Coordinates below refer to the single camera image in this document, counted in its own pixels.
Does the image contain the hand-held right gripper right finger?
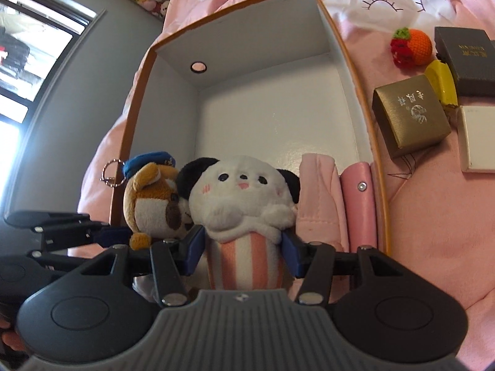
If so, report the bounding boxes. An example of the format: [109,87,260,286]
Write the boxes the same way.
[280,231,403,305]

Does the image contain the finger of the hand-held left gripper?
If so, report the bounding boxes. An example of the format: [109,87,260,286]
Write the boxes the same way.
[4,209,134,249]
[25,248,102,275]

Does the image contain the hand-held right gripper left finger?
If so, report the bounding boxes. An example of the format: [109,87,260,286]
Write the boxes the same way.
[75,226,205,307]

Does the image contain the white panda plush striped body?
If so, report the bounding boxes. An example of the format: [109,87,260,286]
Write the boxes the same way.
[177,155,301,290]

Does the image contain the white cardboard box orange rim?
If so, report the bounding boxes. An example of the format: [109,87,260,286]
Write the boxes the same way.
[109,0,392,256]

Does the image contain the gold gift box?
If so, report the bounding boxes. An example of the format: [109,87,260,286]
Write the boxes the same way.
[372,74,452,159]

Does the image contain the yellow tape measure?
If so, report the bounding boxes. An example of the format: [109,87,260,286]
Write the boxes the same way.
[424,60,459,107]

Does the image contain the crocheted orange strawberry charm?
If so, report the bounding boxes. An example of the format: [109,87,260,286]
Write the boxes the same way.
[390,27,433,70]

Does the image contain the dark grey gift box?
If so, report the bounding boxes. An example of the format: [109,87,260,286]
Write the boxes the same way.
[434,26,495,97]

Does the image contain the person's left hand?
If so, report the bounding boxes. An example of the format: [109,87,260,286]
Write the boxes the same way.
[0,318,24,356]

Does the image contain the orange dog plush blue hat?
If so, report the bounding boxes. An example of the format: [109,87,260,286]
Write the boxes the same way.
[101,152,196,302]

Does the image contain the pink plush pouch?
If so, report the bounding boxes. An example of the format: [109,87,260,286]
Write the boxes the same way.
[296,154,351,254]

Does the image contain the pink case with snap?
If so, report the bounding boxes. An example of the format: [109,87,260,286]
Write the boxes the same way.
[340,162,378,254]

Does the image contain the pink printed blanket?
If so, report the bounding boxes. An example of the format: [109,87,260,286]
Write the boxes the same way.
[77,0,495,358]

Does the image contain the window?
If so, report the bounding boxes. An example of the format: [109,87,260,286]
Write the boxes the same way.
[0,0,98,124]

